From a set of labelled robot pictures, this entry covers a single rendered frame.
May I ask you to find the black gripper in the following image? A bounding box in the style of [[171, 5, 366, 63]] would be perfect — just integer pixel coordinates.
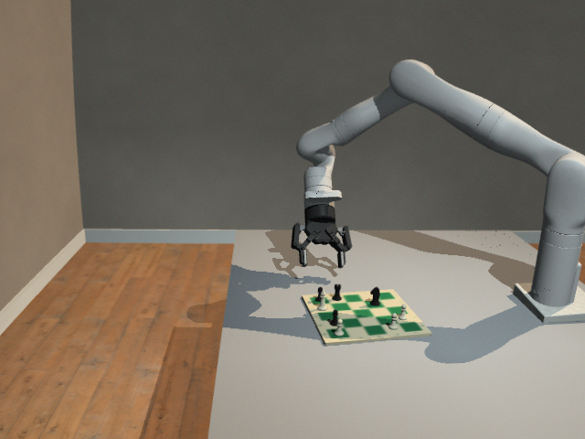
[[291, 204, 352, 268]]

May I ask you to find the green and cream chessboard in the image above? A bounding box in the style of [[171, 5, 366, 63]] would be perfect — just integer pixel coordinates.
[[302, 289, 432, 346]]

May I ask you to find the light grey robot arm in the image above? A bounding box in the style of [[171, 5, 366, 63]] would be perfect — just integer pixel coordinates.
[[296, 59, 585, 307]]

